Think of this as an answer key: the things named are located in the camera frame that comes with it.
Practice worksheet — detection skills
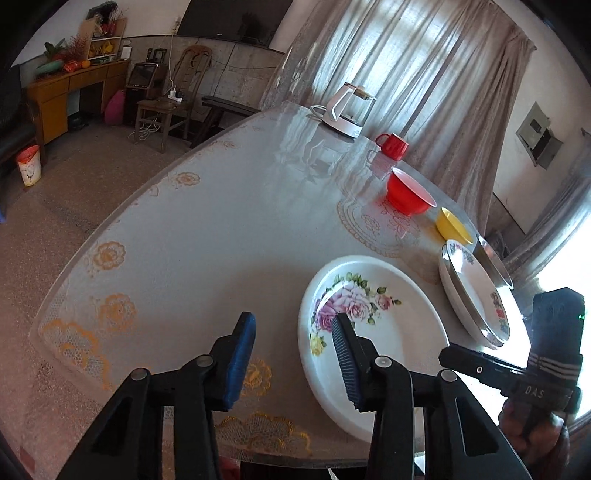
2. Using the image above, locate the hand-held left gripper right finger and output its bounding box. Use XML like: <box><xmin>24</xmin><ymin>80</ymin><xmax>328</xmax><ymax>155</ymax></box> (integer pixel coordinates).
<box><xmin>331</xmin><ymin>313</ymin><xmax>532</xmax><ymax>480</ymax></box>

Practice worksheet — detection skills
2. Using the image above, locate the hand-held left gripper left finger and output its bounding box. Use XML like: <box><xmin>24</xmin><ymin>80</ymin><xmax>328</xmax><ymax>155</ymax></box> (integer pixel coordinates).
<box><xmin>55</xmin><ymin>311</ymin><xmax>257</xmax><ymax>480</ymax></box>

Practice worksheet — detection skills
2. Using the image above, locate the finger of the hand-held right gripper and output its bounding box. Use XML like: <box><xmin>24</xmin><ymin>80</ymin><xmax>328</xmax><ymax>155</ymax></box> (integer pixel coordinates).
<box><xmin>438</xmin><ymin>344</ymin><xmax>529</xmax><ymax>395</ymax></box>

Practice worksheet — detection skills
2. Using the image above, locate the small white rose-print plate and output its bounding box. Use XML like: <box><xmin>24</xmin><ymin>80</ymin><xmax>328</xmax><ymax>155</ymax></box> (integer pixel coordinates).
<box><xmin>298</xmin><ymin>255</ymin><xmax>451</xmax><ymax>444</ymax></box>

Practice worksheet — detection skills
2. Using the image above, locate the white plate with red print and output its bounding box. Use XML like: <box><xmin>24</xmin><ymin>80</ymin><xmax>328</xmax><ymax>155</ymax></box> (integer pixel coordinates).
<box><xmin>445</xmin><ymin>239</ymin><xmax>520</xmax><ymax>344</ymax></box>

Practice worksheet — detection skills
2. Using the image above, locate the large purple-rimmed floral plate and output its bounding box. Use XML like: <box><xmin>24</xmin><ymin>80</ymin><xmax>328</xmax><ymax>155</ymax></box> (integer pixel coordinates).
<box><xmin>438</xmin><ymin>244</ymin><xmax>506</xmax><ymax>350</ymax></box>

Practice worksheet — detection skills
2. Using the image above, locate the stainless steel bowl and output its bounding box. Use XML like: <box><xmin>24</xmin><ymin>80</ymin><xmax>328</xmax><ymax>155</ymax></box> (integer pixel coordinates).
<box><xmin>473</xmin><ymin>235</ymin><xmax>514</xmax><ymax>289</ymax></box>

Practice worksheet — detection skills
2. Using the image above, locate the yellow plastic bowl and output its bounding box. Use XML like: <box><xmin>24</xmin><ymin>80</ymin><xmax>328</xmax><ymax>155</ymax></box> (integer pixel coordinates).
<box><xmin>436</xmin><ymin>207</ymin><xmax>474</xmax><ymax>245</ymax></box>

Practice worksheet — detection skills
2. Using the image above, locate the person's right hand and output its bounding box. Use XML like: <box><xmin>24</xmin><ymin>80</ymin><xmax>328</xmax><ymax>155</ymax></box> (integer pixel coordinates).
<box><xmin>499</xmin><ymin>397</ymin><xmax>571</xmax><ymax>467</ymax></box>

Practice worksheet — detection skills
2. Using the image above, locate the beige window curtain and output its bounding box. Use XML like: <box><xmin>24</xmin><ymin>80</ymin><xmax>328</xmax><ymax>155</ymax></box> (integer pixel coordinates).
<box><xmin>261</xmin><ymin>0</ymin><xmax>536</xmax><ymax>222</ymax></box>
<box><xmin>503</xmin><ymin>166</ymin><xmax>591</xmax><ymax>278</ymax></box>

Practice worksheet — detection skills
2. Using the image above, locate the red plastic bowl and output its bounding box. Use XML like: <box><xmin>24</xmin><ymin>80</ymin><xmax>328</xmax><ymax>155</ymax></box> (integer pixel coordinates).
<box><xmin>386</xmin><ymin>167</ymin><xmax>437</xmax><ymax>217</ymax></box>

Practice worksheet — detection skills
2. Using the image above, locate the red mug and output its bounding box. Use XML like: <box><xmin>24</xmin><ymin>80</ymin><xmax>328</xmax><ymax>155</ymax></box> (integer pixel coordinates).
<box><xmin>375</xmin><ymin>133</ymin><xmax>410</xmax><ymax>161</ymax></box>

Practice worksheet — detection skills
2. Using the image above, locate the white glass electric kettle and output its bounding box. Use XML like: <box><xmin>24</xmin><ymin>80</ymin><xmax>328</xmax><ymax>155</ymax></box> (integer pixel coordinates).
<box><xmin>310</xmin><ymin>83</ymin><xmax>377</xmax><ymax>139</ymax></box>

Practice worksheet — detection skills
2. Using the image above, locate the dark wooden bench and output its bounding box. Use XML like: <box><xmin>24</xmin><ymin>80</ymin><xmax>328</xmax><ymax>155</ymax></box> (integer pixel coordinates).
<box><xmin>202</xmin><ymin>95</ymin><xmax>259</xmax><ymax>139</ymax></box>

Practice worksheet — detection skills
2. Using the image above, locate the brown wooden chair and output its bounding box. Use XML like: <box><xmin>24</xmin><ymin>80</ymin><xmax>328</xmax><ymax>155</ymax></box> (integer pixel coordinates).
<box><xmin>135</xmin><ymin>46</ymin><xmax>214</xmax><ymax>153</ymax></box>

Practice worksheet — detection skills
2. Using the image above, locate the pink bag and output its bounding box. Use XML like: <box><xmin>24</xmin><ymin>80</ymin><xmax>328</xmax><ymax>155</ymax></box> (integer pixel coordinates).
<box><xmin>104</xmin><ymin>89</ymin><xmax>126</xmax><ymax>125</ymax></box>

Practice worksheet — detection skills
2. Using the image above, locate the red waste bin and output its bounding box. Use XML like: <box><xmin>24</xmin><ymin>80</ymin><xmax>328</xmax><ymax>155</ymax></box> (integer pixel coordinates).
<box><xmin>16</xmin><ymin>145</ymin><xmax>42</xmax><ymax>186</ymax></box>

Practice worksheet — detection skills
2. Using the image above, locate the small black speaker unit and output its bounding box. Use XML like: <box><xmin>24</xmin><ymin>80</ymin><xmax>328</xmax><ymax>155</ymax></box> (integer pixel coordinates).
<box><xmin>126</xmin><ymin>62</ymin><xmax>169</xmax><ymax>101</ymax></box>

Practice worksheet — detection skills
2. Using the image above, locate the wooden desk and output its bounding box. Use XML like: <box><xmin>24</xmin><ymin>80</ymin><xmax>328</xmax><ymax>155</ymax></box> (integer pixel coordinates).
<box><xmin>25</xmin><ymin>60</ymin><xmax>130</xmax><ymax>146</ymax></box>

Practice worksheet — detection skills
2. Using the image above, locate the wooden shelf with fruit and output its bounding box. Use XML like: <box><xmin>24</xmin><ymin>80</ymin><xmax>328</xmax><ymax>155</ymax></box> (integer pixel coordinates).
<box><xmin>84</xmin><ymin>2</ymin><xmax>126</xmax><ymax>63</ymax></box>

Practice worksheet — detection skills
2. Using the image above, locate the grey wall electrical panel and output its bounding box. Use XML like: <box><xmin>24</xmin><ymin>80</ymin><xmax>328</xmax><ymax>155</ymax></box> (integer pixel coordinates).
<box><xmin>516</xmin><ymin>102</ymin><xmax>564</xmax><ymax>169</ymax></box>

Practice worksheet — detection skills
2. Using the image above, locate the black wall television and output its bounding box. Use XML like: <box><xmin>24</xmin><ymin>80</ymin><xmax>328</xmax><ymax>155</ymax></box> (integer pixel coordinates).
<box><xmin>178</xmin><ymin>0</ymin><xmax>294</xmax><ymax>47</ymax></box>

